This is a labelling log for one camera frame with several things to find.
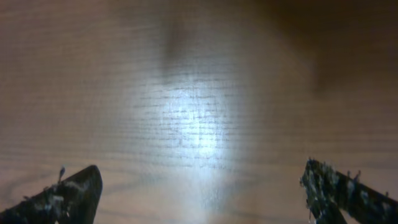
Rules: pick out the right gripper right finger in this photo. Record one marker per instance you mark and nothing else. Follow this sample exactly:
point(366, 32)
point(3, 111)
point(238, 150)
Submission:
point(329, 192)

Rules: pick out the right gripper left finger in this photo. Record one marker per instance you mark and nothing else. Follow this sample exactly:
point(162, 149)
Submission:
point(73, 200)

